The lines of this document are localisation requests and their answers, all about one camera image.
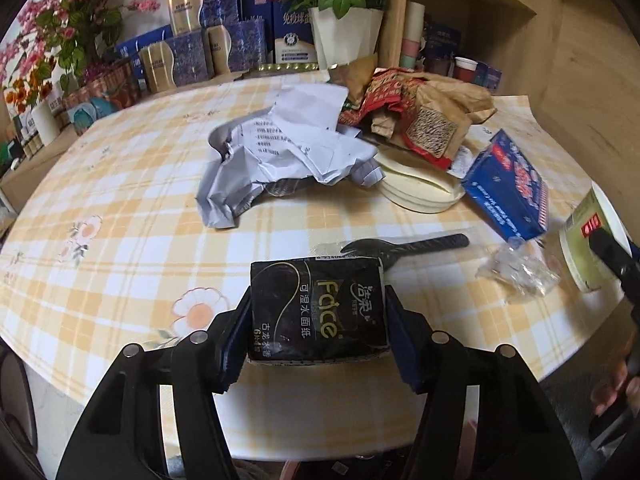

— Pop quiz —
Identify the flat blue box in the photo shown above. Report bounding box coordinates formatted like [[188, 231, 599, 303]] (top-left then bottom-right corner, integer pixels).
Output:
[[117, 25, 173, 59]]

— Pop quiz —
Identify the yellow checked tablecloth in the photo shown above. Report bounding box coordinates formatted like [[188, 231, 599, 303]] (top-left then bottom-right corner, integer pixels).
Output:
[[0, 70, 634, 461]]

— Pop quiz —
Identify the blue cardboard box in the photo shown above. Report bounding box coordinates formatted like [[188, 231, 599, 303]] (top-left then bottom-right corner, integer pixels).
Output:
[[460, 129, 550, 242]]

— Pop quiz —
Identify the small blue box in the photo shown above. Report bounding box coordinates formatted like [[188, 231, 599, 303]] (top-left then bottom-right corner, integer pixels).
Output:
[[475, 62, 504, 94]]

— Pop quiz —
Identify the red patterned snack wrapper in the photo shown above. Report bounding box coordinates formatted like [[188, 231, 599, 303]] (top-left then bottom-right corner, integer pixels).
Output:
[[339, 70, 467, 170]]

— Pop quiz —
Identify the black tissue packet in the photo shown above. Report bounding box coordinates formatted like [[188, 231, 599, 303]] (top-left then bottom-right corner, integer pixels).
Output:
[[247, 256, 392, 367]]

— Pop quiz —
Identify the red rose plant white pot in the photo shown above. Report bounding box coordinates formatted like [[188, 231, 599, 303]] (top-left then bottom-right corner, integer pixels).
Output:
[[267, 0, 392, 72]]

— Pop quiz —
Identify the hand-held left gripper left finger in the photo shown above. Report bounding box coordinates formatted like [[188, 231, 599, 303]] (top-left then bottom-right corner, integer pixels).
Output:
[[55, 287, 253, 480]]

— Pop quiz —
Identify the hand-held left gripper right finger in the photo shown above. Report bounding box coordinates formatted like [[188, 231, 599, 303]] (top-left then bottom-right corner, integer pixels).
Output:
[[382, 285, 583, 480]]

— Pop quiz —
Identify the green white paper cup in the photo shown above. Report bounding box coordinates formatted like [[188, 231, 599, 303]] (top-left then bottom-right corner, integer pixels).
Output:
[[559, 182, 633, 294]]

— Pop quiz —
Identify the red cup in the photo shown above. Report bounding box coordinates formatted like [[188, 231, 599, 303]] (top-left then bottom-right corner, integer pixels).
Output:
[[452, 57, 479, 81]]

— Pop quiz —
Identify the grey plastic bag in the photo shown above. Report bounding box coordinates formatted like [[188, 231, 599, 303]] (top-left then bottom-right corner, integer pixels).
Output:
[[195, 124, 321, 231]]

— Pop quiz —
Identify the blue white carton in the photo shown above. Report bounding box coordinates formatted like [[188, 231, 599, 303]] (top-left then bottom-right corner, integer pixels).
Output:
[[272, 0, 319, 66]]

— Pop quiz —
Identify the brown jar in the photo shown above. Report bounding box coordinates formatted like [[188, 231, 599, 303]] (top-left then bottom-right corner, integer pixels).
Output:
[[425, 57, 453, 79]]

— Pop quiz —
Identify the brown paper bag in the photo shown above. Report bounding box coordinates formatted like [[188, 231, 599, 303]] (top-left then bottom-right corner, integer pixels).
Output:
[[327, 54, 497, 157]]

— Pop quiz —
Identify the striped flower basket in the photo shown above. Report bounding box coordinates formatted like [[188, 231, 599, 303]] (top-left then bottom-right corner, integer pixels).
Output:
[[62, 60, 137, 111]]

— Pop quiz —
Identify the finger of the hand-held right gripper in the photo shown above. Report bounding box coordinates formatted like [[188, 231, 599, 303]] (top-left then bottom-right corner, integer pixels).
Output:
[[587, 227, 640, 307]]

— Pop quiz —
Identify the tall dark blue box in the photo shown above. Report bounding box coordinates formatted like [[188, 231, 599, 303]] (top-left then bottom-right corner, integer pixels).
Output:
[[425, 22, 462, 61]]

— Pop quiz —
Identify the stack of pastel paper cups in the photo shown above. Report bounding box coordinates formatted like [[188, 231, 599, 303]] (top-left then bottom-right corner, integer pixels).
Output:
[[399, 1, 427, 69]]

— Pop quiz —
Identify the black plastic fork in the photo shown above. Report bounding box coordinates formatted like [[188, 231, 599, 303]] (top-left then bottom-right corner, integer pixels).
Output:
[[312, 232, 471, 268]]

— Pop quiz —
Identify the stack of cream paper plates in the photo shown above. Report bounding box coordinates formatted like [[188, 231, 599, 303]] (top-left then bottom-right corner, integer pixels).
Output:
[[375, 147, 467, 215]]

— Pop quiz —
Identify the teal round tin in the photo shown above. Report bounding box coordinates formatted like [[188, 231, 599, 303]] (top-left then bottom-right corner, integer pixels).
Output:
[[72, 99, 114, 136]]

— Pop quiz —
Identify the clear plastic wrapper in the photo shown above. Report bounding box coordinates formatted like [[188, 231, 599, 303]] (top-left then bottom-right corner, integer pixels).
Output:
[[475, 242, 561, 302]]

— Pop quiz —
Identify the person's right hand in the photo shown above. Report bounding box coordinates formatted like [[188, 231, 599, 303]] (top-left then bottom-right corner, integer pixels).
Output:
[[592, 351, 633, 415]]

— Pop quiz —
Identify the row of small brown bottles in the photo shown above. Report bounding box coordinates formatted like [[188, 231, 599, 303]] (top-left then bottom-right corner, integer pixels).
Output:
[[19, 129, 47, 159]]

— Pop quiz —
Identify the white printed paper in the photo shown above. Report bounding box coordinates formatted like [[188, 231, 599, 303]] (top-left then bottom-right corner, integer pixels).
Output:
[[240, 82, 387, 187]]

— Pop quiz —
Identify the pink blossom arrangement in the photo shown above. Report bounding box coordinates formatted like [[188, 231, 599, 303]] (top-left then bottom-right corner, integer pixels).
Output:
[[0, 0, 162, 111]]

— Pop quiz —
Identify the low wooden cabinet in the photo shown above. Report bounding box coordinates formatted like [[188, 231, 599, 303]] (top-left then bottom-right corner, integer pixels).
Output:
[[0, 120, 81, 203]]

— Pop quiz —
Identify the blue gold gift box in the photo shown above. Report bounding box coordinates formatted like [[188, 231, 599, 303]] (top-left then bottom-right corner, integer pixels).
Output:
[[139, 35, 211, 94], [202, 20, 267, 79], [167, 0, 243, 33]]

